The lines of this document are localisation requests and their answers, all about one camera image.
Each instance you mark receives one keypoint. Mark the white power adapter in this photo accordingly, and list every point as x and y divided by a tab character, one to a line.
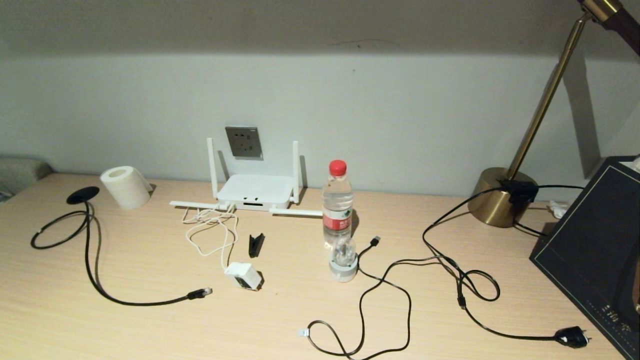
243	276

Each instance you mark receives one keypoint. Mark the white router with antennas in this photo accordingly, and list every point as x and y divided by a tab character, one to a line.
255	192

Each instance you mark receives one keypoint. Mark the water bottle with red cap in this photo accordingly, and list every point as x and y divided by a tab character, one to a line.
337	200

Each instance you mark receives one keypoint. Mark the small glass bulb night light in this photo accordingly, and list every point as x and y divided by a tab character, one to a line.
343	267

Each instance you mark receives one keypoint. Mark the small black clip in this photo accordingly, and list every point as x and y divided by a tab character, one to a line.
256	245

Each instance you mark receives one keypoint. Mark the brass desk lamp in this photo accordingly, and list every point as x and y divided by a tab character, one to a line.
495	205

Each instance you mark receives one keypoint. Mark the white toilet paper roll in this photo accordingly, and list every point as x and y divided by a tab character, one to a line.
127	192

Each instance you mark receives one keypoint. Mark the black adapter block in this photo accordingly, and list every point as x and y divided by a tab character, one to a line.
520	191

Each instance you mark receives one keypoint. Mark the black round desk grommet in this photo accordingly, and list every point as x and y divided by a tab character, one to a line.
82	195

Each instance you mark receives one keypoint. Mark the white crumpled paper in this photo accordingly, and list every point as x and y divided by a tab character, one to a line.
557	209

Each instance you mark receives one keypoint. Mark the dark gift bag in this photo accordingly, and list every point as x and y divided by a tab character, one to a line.
590	240

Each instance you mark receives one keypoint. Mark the grey cushion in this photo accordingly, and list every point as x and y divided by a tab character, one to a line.
22	172

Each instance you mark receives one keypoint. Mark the grey wall socket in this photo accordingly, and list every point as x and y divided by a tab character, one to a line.
244	142

